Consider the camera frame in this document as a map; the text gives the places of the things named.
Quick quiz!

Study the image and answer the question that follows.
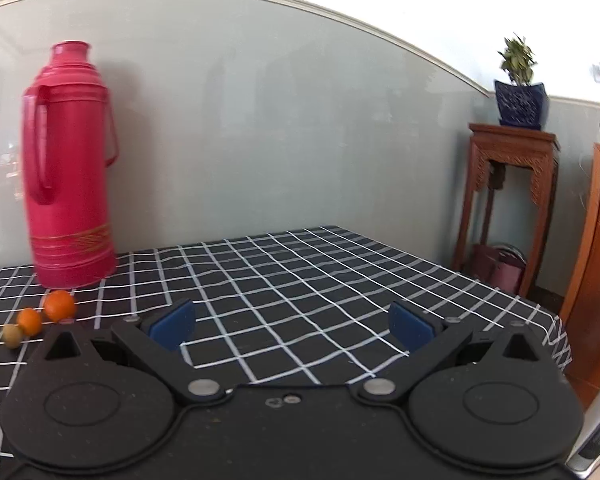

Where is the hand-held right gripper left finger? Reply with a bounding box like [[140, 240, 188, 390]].
[[30, 299, 231, 404]]

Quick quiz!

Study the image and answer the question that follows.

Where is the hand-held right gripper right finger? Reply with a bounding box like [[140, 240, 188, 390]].
[[362, 300, 557, 404]]

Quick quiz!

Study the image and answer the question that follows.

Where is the large round orange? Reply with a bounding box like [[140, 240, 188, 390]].
[[43, 290, 76, 323]]

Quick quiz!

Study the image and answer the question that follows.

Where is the small round orange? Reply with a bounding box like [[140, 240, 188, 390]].
[[17, 308, 44, 336]]

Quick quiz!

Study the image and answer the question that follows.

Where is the pink bag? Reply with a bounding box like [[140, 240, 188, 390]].
[[471, 242, 527, 295]]

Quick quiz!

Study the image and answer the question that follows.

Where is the black white checked tablecloth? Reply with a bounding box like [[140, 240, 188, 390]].
[[0, 225, 573, 480]]

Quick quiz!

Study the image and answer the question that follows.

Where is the red thermos flask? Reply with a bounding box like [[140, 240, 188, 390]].
[[20, 40, 119, 291]]

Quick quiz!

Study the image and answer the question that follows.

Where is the carved wooden plant stand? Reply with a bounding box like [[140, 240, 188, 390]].
[[452, 122, 562, 300]]

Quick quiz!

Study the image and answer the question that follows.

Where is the wooden cabinet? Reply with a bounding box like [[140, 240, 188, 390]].
[[559, 142, 600, 411]]

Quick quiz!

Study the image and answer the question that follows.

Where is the blue patterned flower pot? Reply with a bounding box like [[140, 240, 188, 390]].
[[494, 80, 550, 129]]

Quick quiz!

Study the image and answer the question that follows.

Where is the green potted plant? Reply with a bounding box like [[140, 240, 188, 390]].
[[497, 32, 538, 86]]

